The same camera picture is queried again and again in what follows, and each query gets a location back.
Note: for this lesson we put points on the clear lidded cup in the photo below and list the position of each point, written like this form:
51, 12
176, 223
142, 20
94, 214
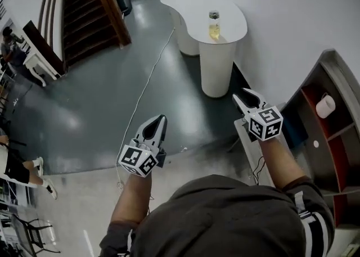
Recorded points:
214, 26

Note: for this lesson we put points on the person's right forearm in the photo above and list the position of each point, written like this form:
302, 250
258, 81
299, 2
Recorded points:
281, 163

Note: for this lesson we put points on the dark wooden staircase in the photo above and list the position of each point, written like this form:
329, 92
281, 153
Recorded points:
84, 17

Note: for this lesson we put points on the person's left forearm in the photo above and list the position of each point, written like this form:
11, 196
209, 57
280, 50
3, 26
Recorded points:
132, 196

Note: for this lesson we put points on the small white round disc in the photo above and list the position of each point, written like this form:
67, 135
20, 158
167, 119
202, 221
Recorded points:
316, 143

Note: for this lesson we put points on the grey shelf with red interior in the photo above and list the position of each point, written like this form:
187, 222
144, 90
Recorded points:
317, 171

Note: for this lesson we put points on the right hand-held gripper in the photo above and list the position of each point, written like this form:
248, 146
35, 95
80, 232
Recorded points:
265, 124

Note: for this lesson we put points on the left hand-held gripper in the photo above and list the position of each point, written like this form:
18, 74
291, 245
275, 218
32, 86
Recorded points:
137, 160

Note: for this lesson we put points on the black bin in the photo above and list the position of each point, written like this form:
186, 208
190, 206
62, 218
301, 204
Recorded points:
122, 1

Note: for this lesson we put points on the white curved pedestal table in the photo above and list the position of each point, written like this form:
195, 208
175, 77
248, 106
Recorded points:
208, 14

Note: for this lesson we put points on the person's dark grey shirt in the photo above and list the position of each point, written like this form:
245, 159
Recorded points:
219, 222

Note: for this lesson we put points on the white mug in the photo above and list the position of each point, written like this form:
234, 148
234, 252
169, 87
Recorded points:
325, 106

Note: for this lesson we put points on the white desk with curved legs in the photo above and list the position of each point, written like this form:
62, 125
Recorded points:
39, 64

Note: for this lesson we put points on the black metal chair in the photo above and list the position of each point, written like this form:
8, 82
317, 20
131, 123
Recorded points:
33, 233

